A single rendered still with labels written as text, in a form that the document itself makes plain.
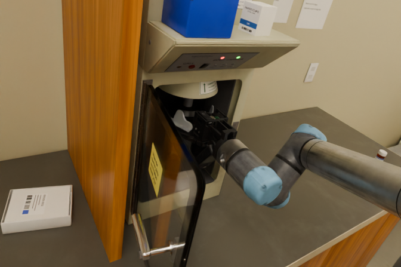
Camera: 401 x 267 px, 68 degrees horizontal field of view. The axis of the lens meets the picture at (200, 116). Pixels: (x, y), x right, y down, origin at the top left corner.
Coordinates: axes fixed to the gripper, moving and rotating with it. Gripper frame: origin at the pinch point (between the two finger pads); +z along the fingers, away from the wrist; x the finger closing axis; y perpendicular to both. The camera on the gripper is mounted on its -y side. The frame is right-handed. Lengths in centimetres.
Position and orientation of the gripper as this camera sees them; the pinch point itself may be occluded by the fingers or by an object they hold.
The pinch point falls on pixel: (185, 116)
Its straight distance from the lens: 87.4
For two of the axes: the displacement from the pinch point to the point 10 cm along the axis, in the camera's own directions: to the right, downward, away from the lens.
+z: -5.2, -5.0, 6.9
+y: 1.8, -8.6, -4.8
